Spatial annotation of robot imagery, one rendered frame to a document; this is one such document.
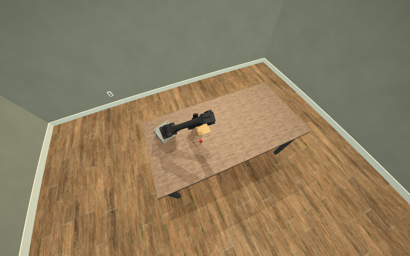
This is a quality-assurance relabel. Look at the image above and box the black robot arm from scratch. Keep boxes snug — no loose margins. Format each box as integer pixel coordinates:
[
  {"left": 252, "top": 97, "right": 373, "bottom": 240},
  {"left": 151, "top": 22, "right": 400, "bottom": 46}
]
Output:
[{"left": 159, "top": 110, "right": 216, "bottom": 139}]

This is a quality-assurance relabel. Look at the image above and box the tan flat mat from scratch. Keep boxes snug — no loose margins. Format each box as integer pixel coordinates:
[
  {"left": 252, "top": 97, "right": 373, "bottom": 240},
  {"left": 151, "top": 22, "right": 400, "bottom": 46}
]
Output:
[{"left": 196, "top": 124, "right": 211, "bottom": 136}]

